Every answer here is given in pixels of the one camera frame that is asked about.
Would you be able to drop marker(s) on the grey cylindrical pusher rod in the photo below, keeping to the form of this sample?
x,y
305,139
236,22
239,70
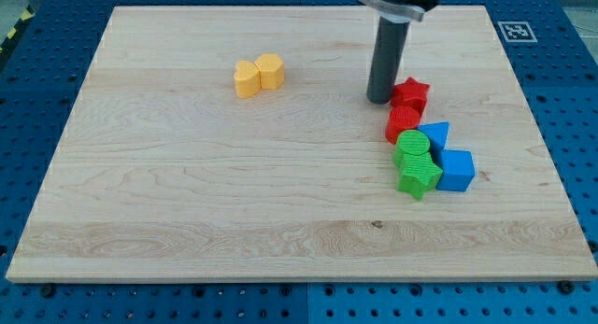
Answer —
x,y
388,50

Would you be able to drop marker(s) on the blue triangle block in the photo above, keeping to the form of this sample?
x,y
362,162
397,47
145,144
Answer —
x,y
437,133

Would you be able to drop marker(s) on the wooden board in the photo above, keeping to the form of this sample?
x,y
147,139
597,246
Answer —
x,y
164,175

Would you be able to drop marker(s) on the green cylinder block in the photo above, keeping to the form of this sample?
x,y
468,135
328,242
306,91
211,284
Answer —
x,y
410,142

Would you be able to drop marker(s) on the red cylinder block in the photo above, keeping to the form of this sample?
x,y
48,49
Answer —
x,y
401,118

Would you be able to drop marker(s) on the yellow heart block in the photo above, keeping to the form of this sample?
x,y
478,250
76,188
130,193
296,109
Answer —
x,y
247,79

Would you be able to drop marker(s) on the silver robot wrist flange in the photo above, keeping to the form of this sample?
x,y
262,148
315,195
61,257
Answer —
x,y
399,11

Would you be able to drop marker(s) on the red star block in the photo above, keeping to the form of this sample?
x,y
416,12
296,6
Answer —
x,y
411,93

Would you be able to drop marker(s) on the blue cube block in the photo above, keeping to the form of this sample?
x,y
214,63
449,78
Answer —
x,y
458,170

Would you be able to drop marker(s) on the yellow hexagon block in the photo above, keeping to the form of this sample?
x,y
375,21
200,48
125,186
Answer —
x,y
271,68

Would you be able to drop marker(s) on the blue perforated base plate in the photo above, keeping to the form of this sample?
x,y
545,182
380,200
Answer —
x,y
39,85

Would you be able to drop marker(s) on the green star block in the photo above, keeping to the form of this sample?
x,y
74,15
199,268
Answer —
x,y
418,174

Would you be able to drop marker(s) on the white fiducial marker tag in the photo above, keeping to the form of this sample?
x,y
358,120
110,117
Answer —
x,y
517,32

